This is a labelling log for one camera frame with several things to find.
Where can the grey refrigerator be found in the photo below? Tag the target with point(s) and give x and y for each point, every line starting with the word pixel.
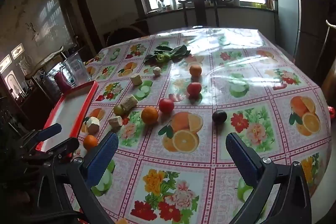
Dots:
pixel 286 3

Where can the small green round fruit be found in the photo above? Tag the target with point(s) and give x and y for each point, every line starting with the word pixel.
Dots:
pixel 119 109

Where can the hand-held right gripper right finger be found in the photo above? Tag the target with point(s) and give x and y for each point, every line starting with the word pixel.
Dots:
pixel 244 158

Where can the dark purple round fruit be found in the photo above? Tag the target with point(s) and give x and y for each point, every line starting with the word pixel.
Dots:
pixel 219 116

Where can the dark round-back chair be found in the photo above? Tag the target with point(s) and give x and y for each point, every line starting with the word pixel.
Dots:
pixel 123 32

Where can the maroon thermos bottle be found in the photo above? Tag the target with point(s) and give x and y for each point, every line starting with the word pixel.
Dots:
pixel 62 81

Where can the wooden armchair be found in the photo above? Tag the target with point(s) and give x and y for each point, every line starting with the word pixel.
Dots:
pixel 44 64

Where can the orange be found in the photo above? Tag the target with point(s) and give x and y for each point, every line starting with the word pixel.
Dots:
pixel 149 115
pixel 195 70
pixel 90 142

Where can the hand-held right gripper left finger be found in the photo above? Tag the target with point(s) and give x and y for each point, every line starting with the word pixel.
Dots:
pixel 105 158

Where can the red tomato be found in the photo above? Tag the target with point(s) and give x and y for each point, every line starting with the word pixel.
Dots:
pixel 166 105
pixel 194 89

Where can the etched glass partition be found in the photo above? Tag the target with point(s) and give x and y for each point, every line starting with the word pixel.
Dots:
pixel 34 16

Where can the textured clear bottle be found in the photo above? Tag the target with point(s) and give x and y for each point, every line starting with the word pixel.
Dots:
pixel 50 82

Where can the red rimmed white tray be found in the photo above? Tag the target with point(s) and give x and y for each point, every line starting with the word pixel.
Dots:
pixel 68 111

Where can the clear glass mug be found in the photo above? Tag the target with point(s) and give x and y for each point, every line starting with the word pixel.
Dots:
pixel 74 69

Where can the floral plastic tablecloth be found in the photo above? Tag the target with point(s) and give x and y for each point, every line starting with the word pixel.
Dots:
pixel 236 69

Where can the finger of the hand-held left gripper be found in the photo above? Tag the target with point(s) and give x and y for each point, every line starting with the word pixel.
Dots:
pixel 65 145
pixel 51 130

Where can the peeled pale root chunk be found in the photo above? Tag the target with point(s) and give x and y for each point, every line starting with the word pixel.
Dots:
pixel 93 124

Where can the leafy green vegetable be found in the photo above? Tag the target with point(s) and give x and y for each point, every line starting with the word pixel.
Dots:
pixel 168 53

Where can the dark high-back chair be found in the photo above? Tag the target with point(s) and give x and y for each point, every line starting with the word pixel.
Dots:
pixel 199 8

